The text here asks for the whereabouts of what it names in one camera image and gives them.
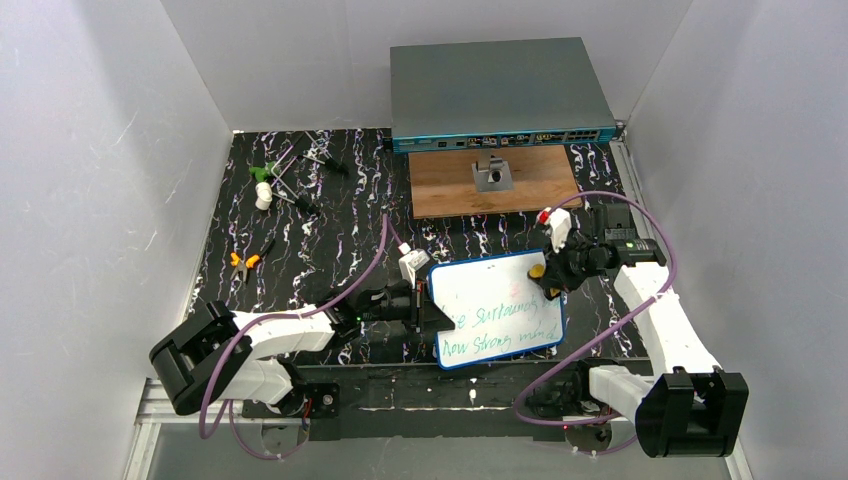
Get yellow bone-shaped eraser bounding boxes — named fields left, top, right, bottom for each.
left=527, top=264, right=545, bottom=281

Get blue framed whiteboard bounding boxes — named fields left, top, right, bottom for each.
left=428, top=249, right=566, bottom=370

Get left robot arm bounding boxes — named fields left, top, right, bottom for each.
left=149, top=280, right=456, bottom=417

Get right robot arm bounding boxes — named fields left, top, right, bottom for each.
left=526, top=204, right=749, bottom=458

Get wooden board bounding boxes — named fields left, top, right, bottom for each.
left=408, top=145, right=579, bottom=219

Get white plastic pipe piece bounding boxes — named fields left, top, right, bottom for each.
left=255, top=182, right=274, bottom=211

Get green plastic piece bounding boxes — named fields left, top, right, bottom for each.
left=249, top=162, right=278, bottom=183

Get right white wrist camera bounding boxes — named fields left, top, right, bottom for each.
left=537, top=207, right=573, bottom=253

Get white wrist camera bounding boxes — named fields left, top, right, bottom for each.
left=537, top=207, right=573, bottom=253
left=398, top=242, right=432, bottom=285

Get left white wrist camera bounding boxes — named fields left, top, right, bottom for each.
left=398, top=242, right=432, bottom=285

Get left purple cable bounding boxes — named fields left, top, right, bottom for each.
left=198, top=213, right=405, bottom=462

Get grey metal bracket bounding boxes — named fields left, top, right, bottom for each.
left=472, top=152, right=514, bottom=193

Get orange handled pliers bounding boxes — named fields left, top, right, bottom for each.
left=229, top=239, right=276, bottom=283

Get grey network switch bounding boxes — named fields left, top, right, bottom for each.
left=390, top=37, right=619, bottom=153

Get aluminium frame rail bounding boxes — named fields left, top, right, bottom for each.
left=122, top=374, right=757, bottom=480

